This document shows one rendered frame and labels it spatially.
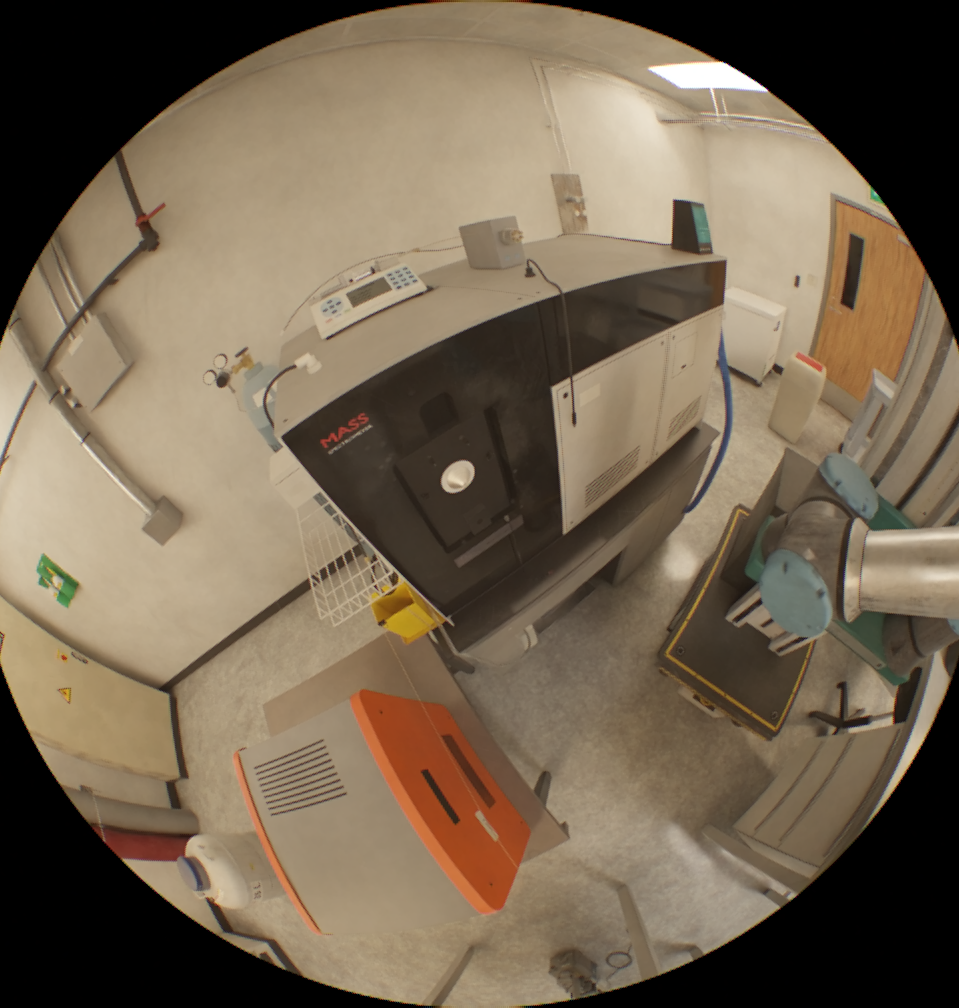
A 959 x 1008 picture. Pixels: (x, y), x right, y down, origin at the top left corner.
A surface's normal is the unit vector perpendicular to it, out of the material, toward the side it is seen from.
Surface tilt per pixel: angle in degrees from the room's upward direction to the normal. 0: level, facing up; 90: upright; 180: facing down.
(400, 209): 90
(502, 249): 90
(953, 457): 90
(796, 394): 93
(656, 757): 0
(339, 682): 0
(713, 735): 0
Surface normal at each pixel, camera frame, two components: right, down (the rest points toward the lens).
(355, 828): -0.24, -0.61
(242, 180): 0.52, 0.58
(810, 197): -0.82, 0.55
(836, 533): -0.66, -0.75
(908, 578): -0.99, 0.01
